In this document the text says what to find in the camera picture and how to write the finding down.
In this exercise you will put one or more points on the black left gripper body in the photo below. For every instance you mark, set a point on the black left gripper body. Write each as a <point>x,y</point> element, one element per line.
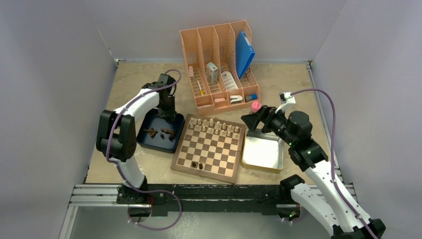
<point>167,109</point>

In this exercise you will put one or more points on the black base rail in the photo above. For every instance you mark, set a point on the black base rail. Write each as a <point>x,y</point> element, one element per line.
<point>267,200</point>

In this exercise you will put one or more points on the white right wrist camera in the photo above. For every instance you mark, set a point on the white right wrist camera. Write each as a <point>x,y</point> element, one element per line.
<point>287,101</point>

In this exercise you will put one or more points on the yellow pen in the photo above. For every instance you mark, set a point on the yellow pen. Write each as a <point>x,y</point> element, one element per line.
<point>200,88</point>

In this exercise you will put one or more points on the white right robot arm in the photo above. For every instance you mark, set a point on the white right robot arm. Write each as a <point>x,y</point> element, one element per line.
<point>336,210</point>

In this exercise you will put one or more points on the white labelled packet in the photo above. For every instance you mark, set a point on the white labelled packet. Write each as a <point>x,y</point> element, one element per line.
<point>229,81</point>

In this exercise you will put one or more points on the wooden chess board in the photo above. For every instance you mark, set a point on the wooden chess board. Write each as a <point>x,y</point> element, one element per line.
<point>220,159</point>

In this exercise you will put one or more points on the white red small box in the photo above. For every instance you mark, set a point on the white red small box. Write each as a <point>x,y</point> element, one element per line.
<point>211,73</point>

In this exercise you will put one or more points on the dark chess pieces in tray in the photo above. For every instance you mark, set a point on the dark chess pieces in tray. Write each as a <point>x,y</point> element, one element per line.
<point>164,131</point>

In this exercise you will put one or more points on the blue cap glue stick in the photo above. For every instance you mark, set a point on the blue cap glue stick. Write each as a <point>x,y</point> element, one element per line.
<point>249,98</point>

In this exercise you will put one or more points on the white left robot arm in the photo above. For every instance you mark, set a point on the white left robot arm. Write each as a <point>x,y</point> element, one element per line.
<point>116,136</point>

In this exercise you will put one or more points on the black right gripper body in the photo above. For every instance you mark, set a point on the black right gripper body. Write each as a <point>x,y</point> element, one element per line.
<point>275,121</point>

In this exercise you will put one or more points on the blue folder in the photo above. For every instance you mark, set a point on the blue folder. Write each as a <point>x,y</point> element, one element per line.
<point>244,54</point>

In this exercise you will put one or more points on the white stapler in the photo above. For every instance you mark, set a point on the white stapler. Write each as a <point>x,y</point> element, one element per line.
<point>235,99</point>

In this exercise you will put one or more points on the light chess pieces row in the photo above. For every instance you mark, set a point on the light chess pieces row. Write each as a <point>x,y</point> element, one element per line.
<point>211,129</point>

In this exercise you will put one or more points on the dark blue tin tray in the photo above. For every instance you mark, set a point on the dark blue tin tray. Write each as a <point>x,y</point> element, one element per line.
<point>157,143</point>

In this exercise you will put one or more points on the pink cap bottle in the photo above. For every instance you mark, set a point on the pink cap bottle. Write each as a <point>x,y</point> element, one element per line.
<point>255,107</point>

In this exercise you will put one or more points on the orange file organizer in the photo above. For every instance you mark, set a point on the orange file organizer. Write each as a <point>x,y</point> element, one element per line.
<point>216,43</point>

